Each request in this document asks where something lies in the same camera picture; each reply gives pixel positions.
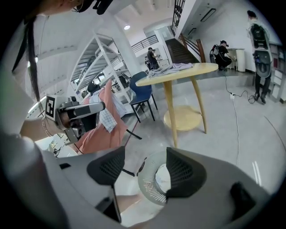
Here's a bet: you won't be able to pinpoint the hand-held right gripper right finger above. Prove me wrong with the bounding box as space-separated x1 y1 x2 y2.
166 147 207 199

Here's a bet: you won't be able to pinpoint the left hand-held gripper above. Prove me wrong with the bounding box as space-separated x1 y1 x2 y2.
44 93 106 146

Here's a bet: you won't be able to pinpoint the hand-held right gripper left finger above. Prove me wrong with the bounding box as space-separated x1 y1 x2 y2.
86 146 126 187

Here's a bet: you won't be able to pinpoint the blue checked shirt clothes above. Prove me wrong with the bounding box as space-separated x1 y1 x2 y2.
83 93 127 133

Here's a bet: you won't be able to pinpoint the white patterned clothes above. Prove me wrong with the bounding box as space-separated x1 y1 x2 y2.
155 163 172 194

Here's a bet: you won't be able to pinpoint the salmon orange clothes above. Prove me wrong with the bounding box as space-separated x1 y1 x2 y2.
71 78 128 155

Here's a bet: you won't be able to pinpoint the grey perforated plastic basket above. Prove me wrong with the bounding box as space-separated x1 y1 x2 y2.
137 150 172 207

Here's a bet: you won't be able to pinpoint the grey clothes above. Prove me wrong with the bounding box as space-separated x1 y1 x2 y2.
147 66 181 78

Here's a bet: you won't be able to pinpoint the lavender clothes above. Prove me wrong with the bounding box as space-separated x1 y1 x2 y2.
171 63 193 70

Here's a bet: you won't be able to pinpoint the person's left forearm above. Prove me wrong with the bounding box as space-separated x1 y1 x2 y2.
20 118 67 140

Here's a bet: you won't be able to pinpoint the black metal stand leg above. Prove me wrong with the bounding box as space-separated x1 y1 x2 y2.
126 128 143 140

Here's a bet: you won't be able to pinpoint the white metal shelf rack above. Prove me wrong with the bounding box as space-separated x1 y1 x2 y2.
69 33 132 117

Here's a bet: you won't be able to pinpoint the blue plastic chair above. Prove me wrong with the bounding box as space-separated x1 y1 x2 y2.
129 71 158 123

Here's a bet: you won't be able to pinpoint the person's white shirt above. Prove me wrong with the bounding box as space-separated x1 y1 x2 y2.
8 13 49 106

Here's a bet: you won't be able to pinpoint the black balcony railing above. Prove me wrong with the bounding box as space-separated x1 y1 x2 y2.
130 35 160 54

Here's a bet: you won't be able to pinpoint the round wooden table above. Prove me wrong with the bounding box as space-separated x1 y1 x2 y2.
135 63 219 148

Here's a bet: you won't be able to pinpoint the wooden staircase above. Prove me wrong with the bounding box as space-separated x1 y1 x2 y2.
164 33 206 64

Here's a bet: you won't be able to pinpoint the white cabinet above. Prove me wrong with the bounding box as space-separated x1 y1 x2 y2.
227 47 246 72

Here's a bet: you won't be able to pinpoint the white storage shelf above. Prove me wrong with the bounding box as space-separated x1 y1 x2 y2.
269 42 286 104

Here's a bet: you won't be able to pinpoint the white floor cable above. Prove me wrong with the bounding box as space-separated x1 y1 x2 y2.
232 98 241 166

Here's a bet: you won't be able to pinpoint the black floor cable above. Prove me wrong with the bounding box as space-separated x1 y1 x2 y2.
224 75 258 105

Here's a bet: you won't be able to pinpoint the thin dark floor cable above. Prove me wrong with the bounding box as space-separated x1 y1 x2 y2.
263 115 286 151

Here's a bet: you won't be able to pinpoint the black head-mounted camera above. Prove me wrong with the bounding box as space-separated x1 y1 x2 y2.
72 0 115 16

